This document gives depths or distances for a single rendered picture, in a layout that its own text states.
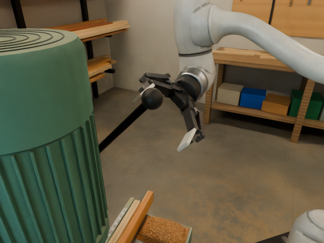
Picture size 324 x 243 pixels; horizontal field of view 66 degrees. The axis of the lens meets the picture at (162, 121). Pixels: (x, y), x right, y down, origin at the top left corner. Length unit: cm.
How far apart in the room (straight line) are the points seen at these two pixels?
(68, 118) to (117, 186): 206
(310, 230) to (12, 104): 89
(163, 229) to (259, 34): 59
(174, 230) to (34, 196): 54
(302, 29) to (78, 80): 324
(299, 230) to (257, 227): 114
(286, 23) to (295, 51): 271
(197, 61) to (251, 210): 165
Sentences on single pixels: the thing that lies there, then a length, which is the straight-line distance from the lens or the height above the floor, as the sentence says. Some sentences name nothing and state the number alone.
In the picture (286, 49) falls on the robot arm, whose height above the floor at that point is 142.
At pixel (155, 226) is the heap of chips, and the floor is 94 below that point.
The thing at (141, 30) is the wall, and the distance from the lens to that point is 398.
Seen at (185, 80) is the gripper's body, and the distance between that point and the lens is 65.
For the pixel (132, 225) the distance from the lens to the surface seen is 80.
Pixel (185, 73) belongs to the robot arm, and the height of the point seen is 135.
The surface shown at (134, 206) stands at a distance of 83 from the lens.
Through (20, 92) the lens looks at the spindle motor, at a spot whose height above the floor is 147.
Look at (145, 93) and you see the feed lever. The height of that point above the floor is 141.
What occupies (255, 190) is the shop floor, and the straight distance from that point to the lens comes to 240.
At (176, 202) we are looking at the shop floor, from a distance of 216.
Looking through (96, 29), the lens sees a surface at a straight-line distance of 335.
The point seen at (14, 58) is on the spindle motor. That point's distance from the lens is 25.
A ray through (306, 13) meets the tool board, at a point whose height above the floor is 129.
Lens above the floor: 155
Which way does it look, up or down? 28 degrees down
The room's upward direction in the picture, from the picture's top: straight up
